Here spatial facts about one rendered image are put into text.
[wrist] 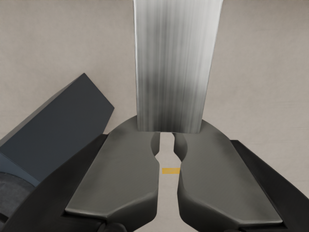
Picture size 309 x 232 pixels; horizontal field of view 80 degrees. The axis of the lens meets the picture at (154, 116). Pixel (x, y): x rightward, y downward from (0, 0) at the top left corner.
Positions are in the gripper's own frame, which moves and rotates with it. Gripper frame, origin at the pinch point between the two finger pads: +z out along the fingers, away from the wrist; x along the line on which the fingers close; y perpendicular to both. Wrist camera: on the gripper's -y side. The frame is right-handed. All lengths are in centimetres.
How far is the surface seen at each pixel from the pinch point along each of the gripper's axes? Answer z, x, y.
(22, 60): 83, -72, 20
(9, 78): 84, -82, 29
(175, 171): 85, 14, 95
